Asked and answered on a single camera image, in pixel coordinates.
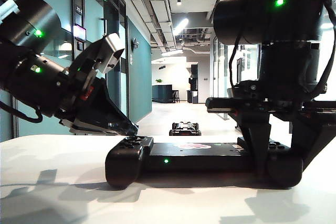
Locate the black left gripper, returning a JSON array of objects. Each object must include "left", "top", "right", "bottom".
[{"left": 56, "top": 58, "right": 139, "bottom": 137}]

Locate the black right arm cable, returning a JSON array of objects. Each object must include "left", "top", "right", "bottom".
[
  {"left": 311, "top": 0, "right": 336, "bottom": 98},
  {"left": 227, "top": 31, "right": 246, "bottom": 89}
]

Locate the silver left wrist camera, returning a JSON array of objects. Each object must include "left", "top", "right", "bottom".
[{"left": 86, "top": 33, "right": 125, "bottom": 76}]

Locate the wall door display panel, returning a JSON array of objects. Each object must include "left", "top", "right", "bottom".
[{"left": 72, "top": 24, "right": 87, "bottom": 39}]

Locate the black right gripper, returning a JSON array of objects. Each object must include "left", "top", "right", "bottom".
[{"left": 206, "top": 79, "right": 336, "bottom": 178}]

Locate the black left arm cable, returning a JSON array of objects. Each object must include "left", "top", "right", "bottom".
[{"left": 0, "top": 100, "right": 44, "bottom": 124}]

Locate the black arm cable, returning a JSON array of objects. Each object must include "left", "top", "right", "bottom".
[
  {"left": 311, "top": 0, "right": 336, "bottom": 98},
  {"left": 0, "top": 100, "right": 44, "bottom": 124},
  {"left": 227, "top": 31, "right": 246, "bottom": 89}
]

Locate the linear ceiling light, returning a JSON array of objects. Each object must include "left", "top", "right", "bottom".
[{"left": 172, "top": 18, "right": 190, "bottom": 36}]

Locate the black remote control with sticker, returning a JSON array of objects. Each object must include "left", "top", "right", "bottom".
[{"left": 104, "top": 136, "right": 306, "bottom": 189}]

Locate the black quadruped robot dog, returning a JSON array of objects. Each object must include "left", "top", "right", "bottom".
[{"left": 169, "top": 121, "right": 202, "bottom": 136}]

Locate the dark blue counter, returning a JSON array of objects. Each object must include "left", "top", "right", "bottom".
[{"left": 151, "top": 84, "right": 174, "bottom": 103}]

